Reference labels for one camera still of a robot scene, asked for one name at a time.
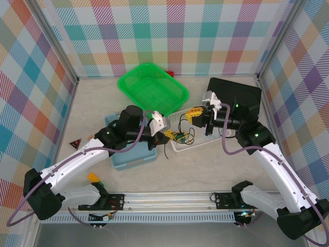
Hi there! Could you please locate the dark card with red triangle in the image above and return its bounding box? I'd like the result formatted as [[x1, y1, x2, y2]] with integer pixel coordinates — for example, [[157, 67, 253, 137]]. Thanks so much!
[[68, 138, 82, 150]]

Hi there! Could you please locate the green cable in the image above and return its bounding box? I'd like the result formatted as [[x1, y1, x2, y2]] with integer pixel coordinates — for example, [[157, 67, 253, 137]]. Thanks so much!
[[177, 131, 190, 144]]

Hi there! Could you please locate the black ribbed case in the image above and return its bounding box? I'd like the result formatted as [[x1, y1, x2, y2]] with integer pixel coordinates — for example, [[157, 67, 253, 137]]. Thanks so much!
[[205, 76, 262, 121]]

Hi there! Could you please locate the black cable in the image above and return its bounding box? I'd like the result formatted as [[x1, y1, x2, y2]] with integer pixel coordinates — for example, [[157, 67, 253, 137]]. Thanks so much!
[[163, 113, 197, 160]]

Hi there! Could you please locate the green plastic basket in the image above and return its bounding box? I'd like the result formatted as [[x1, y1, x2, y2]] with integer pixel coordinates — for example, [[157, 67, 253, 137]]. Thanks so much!
[[117, 62, 190, 118]]

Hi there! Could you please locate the aluminium frame post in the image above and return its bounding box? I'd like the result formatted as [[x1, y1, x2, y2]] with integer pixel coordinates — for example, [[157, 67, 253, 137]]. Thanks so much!
[[254, 0, 305, 82], [27, 0, 80, 83]]

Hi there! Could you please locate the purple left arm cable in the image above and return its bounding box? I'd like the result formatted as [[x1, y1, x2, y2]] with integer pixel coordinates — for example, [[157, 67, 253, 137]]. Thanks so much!
[[5, 110, 156, 230]]

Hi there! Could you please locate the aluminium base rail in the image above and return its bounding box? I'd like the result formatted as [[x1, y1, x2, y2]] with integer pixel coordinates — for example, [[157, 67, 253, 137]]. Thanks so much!
[[28, 191, 283, 214]]

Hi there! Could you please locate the light blue plastic basket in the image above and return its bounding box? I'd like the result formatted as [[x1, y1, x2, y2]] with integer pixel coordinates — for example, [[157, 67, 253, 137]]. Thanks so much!
[[104, 112, 158, 172]]

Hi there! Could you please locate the yellow and green block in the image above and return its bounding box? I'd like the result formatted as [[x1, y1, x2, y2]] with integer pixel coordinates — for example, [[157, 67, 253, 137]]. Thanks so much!
[[87, 172, 105, 187]]

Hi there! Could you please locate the white perforated plastic basket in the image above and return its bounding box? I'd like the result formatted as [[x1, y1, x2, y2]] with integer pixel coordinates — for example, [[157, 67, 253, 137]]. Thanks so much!
[[166, 107, 233, 153]]

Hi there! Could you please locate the slotted grey cable duct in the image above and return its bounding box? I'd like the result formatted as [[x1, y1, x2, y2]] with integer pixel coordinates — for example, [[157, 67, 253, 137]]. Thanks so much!
[[41, 212, 236, 223]]

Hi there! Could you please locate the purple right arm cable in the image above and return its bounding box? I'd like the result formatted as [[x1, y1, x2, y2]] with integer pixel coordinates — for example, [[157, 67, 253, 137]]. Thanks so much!
[[221, 103, 329, 245]]

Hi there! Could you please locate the thin yellow cable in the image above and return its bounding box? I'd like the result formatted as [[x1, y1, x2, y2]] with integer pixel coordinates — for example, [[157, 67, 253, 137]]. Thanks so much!
[[171, 130, 196, 145]]

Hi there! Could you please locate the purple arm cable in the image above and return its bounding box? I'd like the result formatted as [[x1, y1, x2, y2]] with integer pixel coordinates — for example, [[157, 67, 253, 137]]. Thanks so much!
[[5, 110, 156, 230], [221, 103, 329, 245]]

